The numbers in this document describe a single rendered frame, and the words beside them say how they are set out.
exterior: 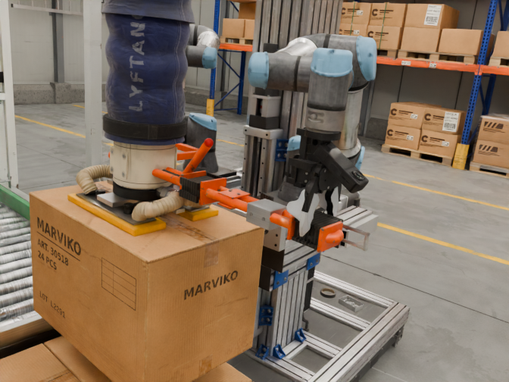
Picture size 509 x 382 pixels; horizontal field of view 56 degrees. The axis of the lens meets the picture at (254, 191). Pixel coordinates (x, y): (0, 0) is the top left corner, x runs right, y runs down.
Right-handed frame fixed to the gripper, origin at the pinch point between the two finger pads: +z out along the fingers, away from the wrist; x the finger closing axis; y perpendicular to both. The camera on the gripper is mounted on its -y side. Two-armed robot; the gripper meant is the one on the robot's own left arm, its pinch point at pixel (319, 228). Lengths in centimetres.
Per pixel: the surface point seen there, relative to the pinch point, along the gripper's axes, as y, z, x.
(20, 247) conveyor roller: 170, 68, -8
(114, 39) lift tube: 60, -33, 10
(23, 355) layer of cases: 87, 67, 26
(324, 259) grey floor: 132, 124, -224
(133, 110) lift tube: 54, -16, 9
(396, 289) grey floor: 71, 123, -224
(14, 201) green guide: 215, 61, -24
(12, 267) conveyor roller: 152, 68, 4
